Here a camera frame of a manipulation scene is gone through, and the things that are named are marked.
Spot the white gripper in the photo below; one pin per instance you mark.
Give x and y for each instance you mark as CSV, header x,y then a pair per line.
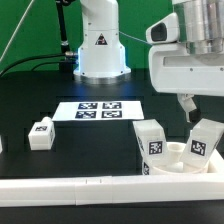
x,y
173,70

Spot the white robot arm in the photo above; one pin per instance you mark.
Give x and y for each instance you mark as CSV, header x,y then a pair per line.
x,y
101,57

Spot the thin white rod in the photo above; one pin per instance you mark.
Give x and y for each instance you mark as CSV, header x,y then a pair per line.
x,y
11,39

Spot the white part left edge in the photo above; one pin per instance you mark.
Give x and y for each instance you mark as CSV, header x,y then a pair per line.
x,y
1,147

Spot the white L-shaped fence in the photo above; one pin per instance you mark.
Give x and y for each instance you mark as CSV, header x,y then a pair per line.
x,y
118,189

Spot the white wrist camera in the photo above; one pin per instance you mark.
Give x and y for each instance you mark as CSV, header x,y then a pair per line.
x,y
164,31

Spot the white marker sheet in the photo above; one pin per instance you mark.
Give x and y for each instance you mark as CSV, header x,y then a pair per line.
x,y
89,111

